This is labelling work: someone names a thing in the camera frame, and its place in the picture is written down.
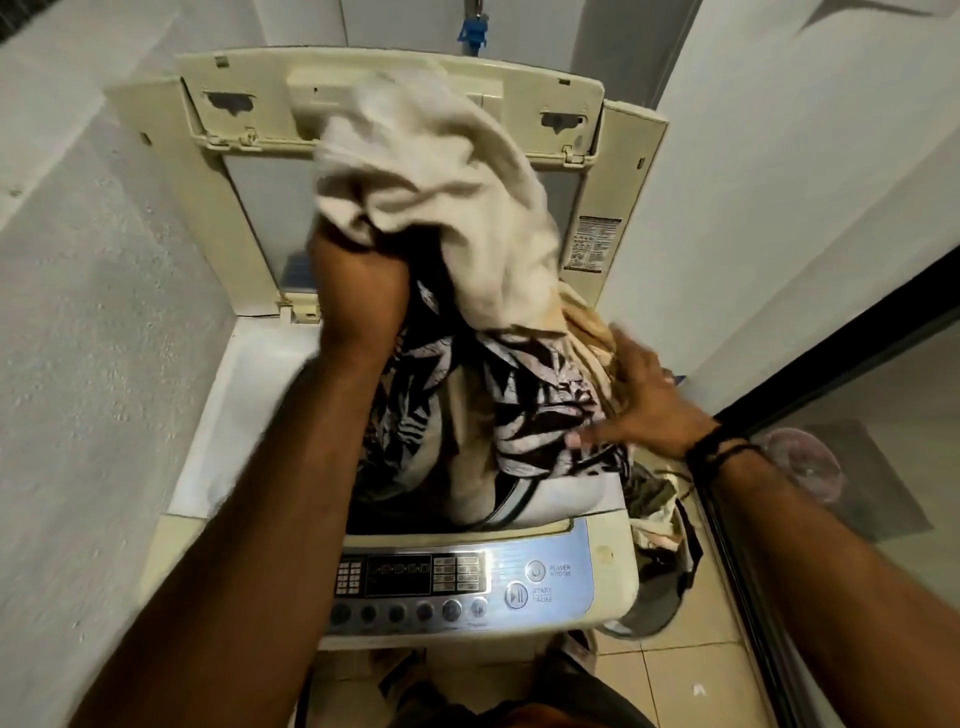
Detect cream clothes piece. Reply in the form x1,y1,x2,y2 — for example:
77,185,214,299
311,68,628,526

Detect white and blue washing machine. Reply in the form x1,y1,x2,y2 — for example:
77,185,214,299
104,46,670,654

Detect person's left sandal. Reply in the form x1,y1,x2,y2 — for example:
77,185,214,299
374,648,429,699

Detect white round laundry hamper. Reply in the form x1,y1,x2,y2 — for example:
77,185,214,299
599,457,706,640

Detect person's orange shirt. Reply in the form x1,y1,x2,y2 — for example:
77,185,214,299
517,704,586,728

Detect olive green garment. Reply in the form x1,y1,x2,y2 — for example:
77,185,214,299
626,464,680,519

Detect pink plastic bucket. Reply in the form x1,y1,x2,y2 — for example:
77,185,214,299
761,427,849,505

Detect person's right hand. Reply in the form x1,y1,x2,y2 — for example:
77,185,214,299
566,322,721,460

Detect person's left hand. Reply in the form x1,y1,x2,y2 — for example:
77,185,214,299
307,221,414,361

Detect grey floor mat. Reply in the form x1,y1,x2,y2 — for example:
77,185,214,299
813,418,935,543

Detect person's right sandal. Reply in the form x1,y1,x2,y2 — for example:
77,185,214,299
558,629,601,669

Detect person's sandal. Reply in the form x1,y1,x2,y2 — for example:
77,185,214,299
374,648,429,699
558,629,601,669

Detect black wrist band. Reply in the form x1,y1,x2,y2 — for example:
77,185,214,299
683,423,765,489

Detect blue water tap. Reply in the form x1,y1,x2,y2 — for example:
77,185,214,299
457,0,490,52

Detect person's left forearm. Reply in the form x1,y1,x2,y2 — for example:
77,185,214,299
71,348,391,728

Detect washing machine glass lid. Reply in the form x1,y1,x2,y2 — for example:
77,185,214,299
104,46,670,325

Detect black white leaf-print garment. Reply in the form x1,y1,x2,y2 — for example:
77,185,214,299
356,232,635,526

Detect black white warning sticker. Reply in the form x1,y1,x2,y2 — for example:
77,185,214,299
563,215,624,275

